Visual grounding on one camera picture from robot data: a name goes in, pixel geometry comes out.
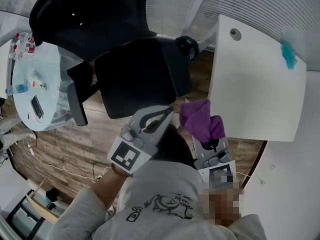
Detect black framed glass cabinet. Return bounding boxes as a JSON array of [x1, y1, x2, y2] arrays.
[[4, 188, 60, 240]]

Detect purple cloth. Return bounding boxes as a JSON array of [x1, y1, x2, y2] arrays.
[[179, 98, 226, 151]]

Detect black jacket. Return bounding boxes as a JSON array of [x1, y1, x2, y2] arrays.
[[28, 0, 158, 87]]

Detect white cabinet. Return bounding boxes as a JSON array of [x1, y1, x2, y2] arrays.
[[0, 38, 15, 100]]

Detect small clear bottle red label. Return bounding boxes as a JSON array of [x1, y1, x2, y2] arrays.
[[26, 68, 48, 91]]

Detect dark teal bag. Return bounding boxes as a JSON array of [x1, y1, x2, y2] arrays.
[[174, 35, 201, 63]]

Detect white square table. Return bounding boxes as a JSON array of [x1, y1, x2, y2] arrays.
[[198, 14, 308, 143]]

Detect brown beaded bracelet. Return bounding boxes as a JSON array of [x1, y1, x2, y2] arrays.
[[109, 163, 133, 179]]

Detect blue label water bottle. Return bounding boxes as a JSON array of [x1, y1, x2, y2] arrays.
[[4, 83, 30, 95]]

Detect person's left forearm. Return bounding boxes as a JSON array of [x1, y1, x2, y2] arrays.
[[88, 165, 131, 217]]

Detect teal cloth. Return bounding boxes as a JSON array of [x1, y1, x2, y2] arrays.
[[280, 40, 299, 70]]

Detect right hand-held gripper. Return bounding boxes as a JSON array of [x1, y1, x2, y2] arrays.
[[191, 135, 238, 185]]

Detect grey printed t-shirt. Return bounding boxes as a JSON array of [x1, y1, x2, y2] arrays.
[[47, 158, 268, 240]]

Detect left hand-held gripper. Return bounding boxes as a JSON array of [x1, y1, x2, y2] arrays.
[[106, 104, 174, 178]]

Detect grey cable grommet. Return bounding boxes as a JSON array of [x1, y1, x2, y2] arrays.
[[229, 28, 242, 41]]

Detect black office chair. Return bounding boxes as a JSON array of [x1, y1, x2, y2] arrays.
[[28, 0, 201, 128]]

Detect person's right forearm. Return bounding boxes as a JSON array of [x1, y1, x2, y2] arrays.
[[207, 183, 243, 227]]

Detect round light-blue table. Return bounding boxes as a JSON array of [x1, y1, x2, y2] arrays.
[[11, 43, 87, 132]]

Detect black smartphone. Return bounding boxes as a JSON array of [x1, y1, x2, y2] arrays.
[[30, 95, 45, 120]]

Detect black cap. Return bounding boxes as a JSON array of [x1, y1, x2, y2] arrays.
[[45, 187, 61, 202]]

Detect person's black trousers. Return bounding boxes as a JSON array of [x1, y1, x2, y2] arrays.
[[153, 123, 198, 171]]

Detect light wooden rack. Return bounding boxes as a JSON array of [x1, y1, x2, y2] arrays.
[[24, 178, 66, 225]]

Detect white power cable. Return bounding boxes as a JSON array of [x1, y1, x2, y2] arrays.
[[23, 137, 101, 182]]

